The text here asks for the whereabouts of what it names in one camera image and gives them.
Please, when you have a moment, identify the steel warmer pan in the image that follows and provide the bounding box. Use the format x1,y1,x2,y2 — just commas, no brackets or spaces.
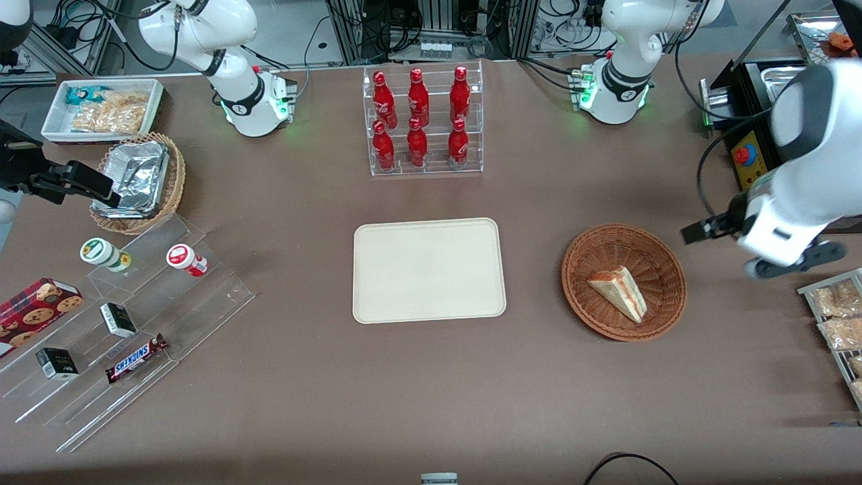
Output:
761,64,812,102

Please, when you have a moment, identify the clear bag of chips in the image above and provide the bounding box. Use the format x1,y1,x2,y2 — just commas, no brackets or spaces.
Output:
71,90,150,134

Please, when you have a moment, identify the green lid cup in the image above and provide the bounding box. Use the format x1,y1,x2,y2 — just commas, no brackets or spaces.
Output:
79,237,132,273

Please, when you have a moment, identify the red lid cup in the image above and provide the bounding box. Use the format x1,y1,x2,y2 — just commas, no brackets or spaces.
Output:
166,244,209,278

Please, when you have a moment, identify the clear acrylic bottle rack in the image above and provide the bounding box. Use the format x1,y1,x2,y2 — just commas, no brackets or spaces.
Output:
362,59,484,177

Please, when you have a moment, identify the red cola bottle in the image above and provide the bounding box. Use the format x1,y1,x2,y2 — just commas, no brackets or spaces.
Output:
407,117,429,168
372,71,397,129
448,118,470,170
407,67,430,127
449,65,471,125
372,120,396,171

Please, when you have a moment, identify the aluminium foil container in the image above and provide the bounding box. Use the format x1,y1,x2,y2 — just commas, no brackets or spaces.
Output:
92,140,170,220

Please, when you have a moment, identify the small black carton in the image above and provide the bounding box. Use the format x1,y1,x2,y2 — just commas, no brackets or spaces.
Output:
100,302,137,339
36,348,79,381

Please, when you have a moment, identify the black table cable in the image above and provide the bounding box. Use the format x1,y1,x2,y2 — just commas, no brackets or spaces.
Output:
583,453,681,485

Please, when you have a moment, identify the white plastic bin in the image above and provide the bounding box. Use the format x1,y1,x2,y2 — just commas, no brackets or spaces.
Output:
40,78,166,144

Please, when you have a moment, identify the teal snack packet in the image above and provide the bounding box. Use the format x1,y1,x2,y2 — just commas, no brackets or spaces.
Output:
65,84,110,106

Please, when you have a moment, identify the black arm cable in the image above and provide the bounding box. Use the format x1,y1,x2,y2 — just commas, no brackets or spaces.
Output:
695,108,776,218

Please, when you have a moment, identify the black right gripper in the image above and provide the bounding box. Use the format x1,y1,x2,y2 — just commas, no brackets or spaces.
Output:
0,120,123,209

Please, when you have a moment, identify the red cookie box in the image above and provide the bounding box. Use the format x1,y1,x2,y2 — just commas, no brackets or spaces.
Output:
0,278,84,358

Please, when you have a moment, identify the metal snack tray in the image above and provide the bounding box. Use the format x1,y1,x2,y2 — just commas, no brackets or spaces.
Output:
797,268,862,412

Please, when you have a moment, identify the beige rectangular tray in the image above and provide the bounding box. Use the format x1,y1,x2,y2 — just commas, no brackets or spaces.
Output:
352,217,507,325

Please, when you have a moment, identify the black food warmer cabinet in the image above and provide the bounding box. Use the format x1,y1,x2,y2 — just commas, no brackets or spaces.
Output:
699,10,862,235

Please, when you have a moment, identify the clear acrylic stepped stand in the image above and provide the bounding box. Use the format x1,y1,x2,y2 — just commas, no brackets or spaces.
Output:
0,214,255,453

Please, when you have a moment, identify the triangular sandwich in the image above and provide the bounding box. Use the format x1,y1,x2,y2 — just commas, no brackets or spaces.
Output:
587,265,649,324

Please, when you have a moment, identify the light oval wicker basket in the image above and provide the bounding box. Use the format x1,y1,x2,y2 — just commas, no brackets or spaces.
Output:
90,132,187,235

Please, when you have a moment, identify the brown round wicker basket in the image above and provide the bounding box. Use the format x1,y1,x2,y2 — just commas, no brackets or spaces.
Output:
561,223,688,342

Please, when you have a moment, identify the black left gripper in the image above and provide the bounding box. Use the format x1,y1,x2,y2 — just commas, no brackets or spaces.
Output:
680,212,743,245

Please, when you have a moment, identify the snickers chocolate bar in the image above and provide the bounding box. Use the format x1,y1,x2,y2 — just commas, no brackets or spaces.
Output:
105,333,169,385

